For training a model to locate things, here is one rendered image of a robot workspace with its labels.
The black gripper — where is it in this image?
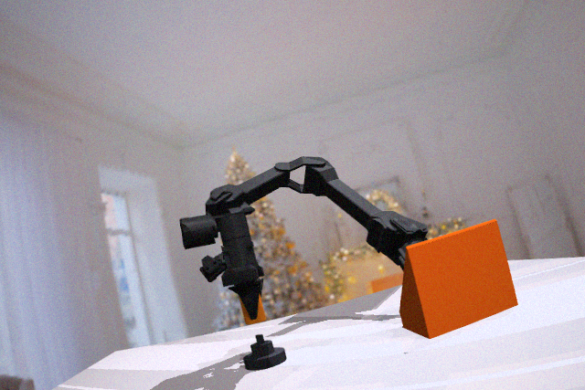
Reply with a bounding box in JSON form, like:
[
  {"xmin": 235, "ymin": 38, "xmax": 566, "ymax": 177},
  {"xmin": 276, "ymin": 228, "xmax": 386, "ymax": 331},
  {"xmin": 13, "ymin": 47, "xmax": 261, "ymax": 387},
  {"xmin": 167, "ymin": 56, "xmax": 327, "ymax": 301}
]
[{"xmin": 221, "ymin": 236, "xmax": 264, "ymax": 320}]

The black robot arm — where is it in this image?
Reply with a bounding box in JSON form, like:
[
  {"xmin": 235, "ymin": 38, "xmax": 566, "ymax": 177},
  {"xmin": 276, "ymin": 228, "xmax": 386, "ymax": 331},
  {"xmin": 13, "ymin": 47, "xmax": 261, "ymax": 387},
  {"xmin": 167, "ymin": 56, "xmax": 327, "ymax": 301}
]
[{"xmin": 180, "ymin": 156, "xmax": 428, "ymax": 282}]

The orange tapered knob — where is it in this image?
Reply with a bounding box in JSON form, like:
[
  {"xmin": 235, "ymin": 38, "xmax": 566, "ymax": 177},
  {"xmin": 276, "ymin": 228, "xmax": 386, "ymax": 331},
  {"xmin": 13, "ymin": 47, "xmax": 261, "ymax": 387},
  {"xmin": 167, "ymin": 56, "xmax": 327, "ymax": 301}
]
[{"xmin": 239, "ymin": 294, "xmax": 266, "ymax": 325}]

